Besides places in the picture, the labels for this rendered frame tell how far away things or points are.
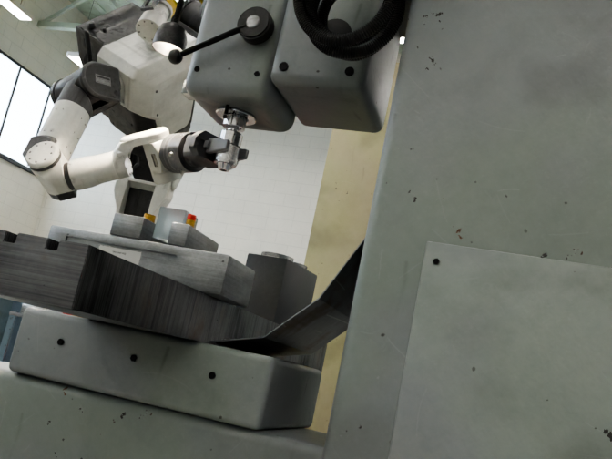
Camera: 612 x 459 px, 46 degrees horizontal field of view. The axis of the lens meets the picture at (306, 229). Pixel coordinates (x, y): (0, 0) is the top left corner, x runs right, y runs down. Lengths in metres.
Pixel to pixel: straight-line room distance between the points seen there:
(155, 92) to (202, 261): 0.82
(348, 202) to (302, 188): 8.03
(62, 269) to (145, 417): 0.44
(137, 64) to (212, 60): 0.49
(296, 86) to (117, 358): 0.60
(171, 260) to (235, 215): 10.23
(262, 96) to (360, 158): 1.89
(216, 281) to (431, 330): 0.37
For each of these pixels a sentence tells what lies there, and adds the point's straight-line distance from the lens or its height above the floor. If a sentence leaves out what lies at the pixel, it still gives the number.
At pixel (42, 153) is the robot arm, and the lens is 1.73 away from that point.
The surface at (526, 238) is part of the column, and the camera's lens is 1.11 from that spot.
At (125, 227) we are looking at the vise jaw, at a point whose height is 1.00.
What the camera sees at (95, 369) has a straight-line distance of 1.33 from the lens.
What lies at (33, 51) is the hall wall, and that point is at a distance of 12.86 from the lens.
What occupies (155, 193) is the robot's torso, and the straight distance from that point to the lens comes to 2.18.
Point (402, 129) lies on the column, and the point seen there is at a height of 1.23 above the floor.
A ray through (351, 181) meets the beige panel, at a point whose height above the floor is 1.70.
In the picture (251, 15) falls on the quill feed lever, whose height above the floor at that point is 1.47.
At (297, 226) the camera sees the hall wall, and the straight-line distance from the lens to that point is 11.10.
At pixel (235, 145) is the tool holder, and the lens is 1.49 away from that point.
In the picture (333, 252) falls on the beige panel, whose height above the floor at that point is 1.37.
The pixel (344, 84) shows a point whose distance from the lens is 1.36.
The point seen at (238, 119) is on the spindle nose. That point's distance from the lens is 1.50.
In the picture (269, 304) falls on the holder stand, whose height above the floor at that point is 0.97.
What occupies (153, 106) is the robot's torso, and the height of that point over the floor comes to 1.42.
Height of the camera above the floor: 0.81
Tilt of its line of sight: 11 degrees up
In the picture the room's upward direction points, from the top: 12 degrees clockwise
